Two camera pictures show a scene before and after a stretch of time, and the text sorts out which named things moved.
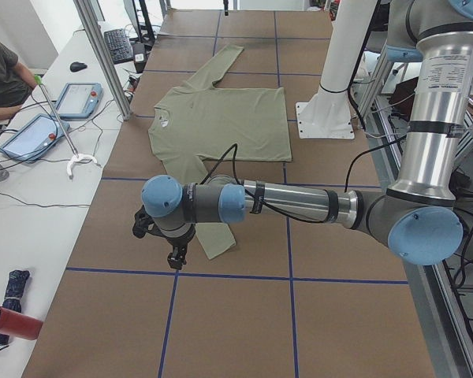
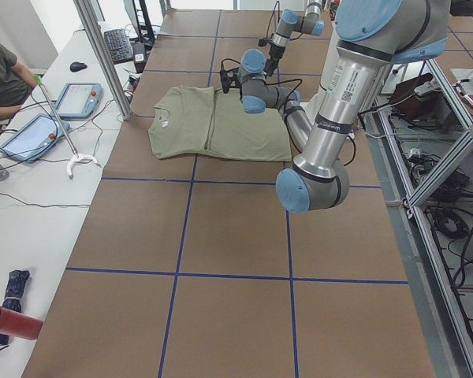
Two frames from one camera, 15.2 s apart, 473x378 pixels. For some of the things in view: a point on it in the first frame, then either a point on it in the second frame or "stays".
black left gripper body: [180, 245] to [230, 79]
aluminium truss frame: [451, 295] stays
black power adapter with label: [139, 54] stays
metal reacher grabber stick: [77, 155] stays
